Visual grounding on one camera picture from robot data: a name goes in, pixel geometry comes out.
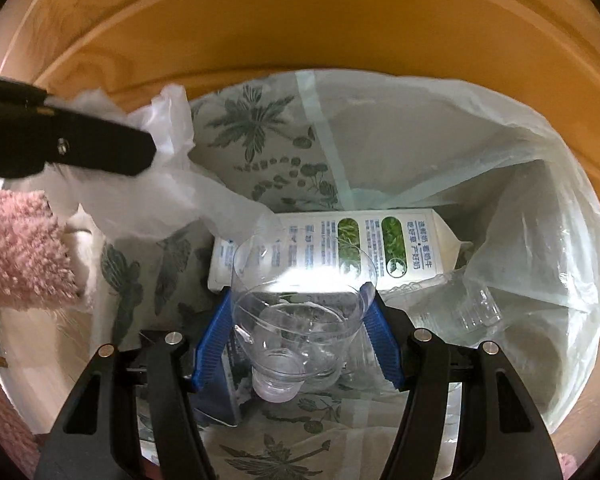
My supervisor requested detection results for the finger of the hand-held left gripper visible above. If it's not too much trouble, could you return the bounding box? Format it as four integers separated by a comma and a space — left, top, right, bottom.
0, 109, 159, 182
0, 73, 49, 111

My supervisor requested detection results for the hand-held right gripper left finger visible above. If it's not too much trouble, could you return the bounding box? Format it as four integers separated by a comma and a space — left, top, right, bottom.
32, 287, 236, 480

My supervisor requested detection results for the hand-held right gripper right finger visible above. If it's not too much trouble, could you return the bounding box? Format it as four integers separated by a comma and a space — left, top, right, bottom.
357, 281, 567, 480

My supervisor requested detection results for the dark blue carton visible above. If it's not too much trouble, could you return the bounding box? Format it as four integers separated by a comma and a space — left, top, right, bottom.
195, 345, 246, 428

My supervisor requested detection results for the printed clear plastic bottle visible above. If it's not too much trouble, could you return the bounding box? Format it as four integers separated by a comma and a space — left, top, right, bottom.
405, 275, 506, 346

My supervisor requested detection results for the white plastic bag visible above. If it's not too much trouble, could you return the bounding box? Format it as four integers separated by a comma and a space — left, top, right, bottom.
40, 84, 281, 246

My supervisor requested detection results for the clear plastic cup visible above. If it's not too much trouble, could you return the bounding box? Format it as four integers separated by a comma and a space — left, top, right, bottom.
230, 220, 381, 403

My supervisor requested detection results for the white milk carton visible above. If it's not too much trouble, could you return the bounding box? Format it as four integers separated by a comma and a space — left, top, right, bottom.
207, 207, 473, 293

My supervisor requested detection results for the leaf-print trash bin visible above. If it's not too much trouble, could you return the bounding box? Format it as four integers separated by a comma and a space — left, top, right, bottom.
92, 67, 600, 480

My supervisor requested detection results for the clear bin liner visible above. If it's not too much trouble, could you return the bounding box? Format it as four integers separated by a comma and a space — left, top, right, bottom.
180, 67, 600, 480

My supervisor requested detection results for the pink fluffy rug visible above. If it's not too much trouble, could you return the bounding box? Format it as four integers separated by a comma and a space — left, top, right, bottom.
0, 190, 86, 476

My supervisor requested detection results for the wooden bed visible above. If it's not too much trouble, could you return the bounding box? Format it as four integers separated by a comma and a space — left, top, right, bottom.
0, 0, 600, 211

